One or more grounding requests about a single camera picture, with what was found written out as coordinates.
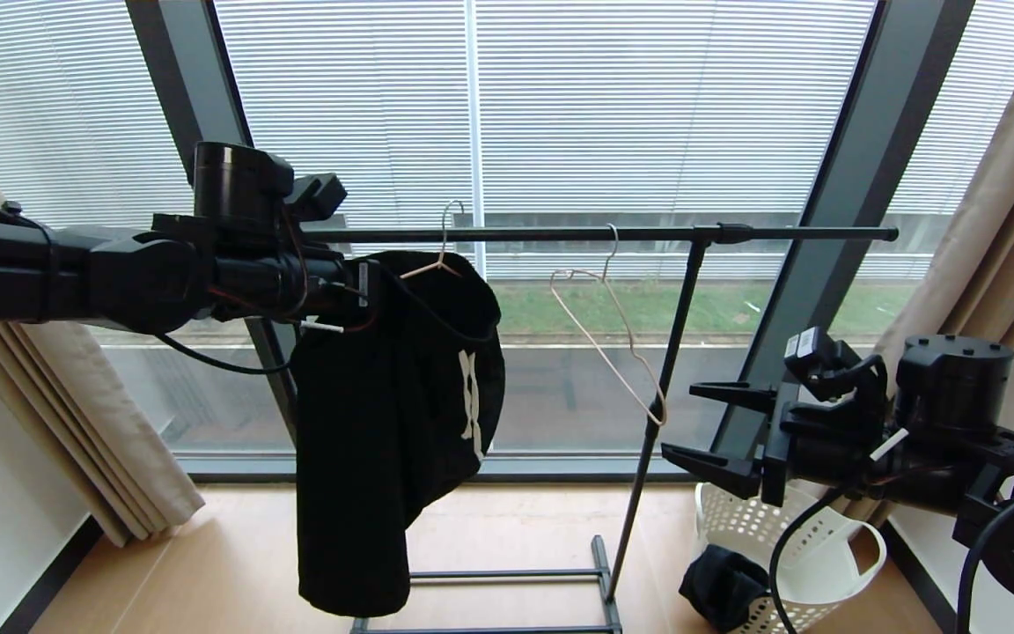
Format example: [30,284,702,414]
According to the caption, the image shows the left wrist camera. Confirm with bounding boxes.
[285,173,349,223]

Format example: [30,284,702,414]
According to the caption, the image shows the heap of clothes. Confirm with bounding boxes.
[678,543,773,634]

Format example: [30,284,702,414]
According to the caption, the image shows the beige curtain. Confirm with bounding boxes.
[0,99,207,549]
[841,0,1014,529]

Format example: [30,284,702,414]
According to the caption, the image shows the black shorts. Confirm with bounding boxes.
[290,250,507,618]

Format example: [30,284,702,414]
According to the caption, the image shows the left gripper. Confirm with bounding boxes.
[212,250,381,321]

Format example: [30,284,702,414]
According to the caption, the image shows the window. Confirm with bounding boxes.
[0,0,1014,483]

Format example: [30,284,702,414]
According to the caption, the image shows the white laundry basket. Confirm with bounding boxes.
[694,481,889,634]

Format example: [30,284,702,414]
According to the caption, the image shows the black clothes rack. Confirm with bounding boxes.
[243,224,900,634]

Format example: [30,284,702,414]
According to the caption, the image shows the pink clothes hanger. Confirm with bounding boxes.
[548,224,669,429]
[398,200,466,282]

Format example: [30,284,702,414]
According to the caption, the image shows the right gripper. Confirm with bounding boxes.
[660,380,900,508]

